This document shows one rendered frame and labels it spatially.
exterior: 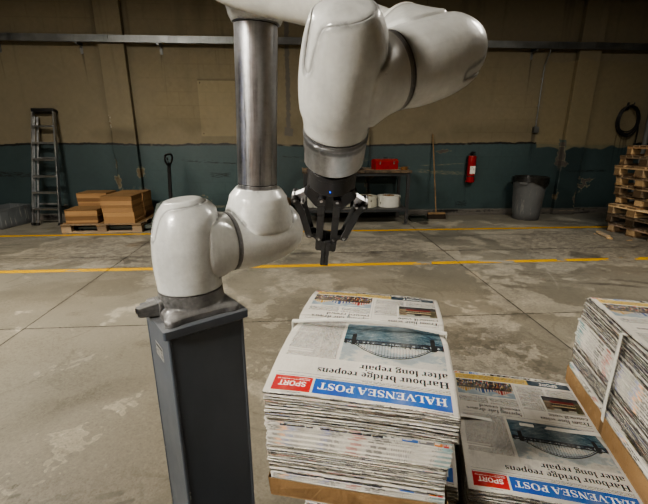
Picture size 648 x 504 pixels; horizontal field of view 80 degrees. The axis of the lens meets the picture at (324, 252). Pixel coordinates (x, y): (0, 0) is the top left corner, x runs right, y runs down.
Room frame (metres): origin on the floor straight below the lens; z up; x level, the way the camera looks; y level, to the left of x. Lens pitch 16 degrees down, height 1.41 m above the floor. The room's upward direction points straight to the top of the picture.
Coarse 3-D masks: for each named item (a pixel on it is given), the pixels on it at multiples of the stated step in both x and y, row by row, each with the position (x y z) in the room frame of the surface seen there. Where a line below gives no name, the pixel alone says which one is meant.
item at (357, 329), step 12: (300, 324) 0.68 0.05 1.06; (312, 324) 0.68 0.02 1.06; (324, 324) 0.68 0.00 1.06; (336, 324) 0.68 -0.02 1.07; (348, 324) 0.68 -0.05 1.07; (360, 324) 0.68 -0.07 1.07; (372, 324) 0.67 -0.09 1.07; (420, 324) 0.67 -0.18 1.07; (432, 324) 0.67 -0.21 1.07; (360, 336) 0.63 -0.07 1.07; (372, 336) 0.63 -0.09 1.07; (384, 336) 0.63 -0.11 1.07; (396, 336) 0.63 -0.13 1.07; (408, 336) 0.63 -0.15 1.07; (420, 336) 0.63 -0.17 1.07; (432, 336) 0.63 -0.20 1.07
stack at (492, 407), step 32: (480, 384) 0.82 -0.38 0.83; (512, 384) 0.82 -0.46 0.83; (544, 384) 0.82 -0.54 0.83; (480, 416) 0.71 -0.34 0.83; (512, 416) 0.71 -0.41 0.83; (544, 416) 0.71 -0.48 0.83; (576, 416) 0.71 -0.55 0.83; (480, 448) 0.62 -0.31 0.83; (512, 448) 0.62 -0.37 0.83; (544, 448) 0.62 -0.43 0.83; (576, 448) 0.62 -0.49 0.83; (608, 448) 0.62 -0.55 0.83; (448, 480) 0.55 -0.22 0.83; (480, 480) 0.55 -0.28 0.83; (512, 480) 0.54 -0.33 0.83; (544, 480) 0.54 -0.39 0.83; (576, 480) 0.54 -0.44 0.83; (608, 480) 0.54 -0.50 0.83
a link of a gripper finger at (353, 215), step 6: (360, 204) 0.63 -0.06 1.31; (366, 204) 0.62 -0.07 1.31; (354, 210) 0.63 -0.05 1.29; (360, 210) 0.63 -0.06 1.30; (348, 216) 0.66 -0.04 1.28; (354, 216) 0.64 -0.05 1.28; (348, 222) 0.65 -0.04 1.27; (354, 222) 0.65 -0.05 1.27; (342, 228) 0.68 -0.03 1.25; (348, 228) 0.66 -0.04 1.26; (342, 234) 0.67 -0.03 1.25; (348, 234) 0.66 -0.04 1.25; (342, 240) 0.67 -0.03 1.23
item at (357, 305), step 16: (320, 304) 0.77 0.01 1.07; (336, 304) 0.77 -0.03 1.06; (352, 304) 0.77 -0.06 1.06; (368, 304) 0.77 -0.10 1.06; (384, 304) 0.78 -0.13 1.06; (400, 304) 0.78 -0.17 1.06; (416, 304) 0.78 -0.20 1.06; (432, 304) 0.78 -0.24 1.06; (384, 320) 0.69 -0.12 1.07; (400, 320) 0.69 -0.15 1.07; (416, 320) 0.69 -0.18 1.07; (432, 320) 0.69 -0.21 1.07
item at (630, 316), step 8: (600, 304) 0.77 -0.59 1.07; (608, 304) 0.77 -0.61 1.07; (616, 304) 0.77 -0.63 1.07; (624, 304) 0.77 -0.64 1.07; (632, 304) 0.77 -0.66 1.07; (640, 304) 0.77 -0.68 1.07; (608, 312) 0.73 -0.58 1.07; (616, 312) 0.73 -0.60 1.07; (624, 312) 0.73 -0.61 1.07; (632, 312) 0.73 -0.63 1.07; (640, 312) 0.73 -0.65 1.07; (616, 320) 0.69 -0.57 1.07; (624, 320) 0.69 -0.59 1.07; (632, 320) 0.69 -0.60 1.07; (640, 320) 0.69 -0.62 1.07; (624, 328) 0.66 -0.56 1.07; (632, 328) 0.66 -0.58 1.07; (640, 328) 0.66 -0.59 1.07; (632, 336) 0.63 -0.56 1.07; (640, 336) 0.63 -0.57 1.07; (640, 344) 0.61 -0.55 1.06
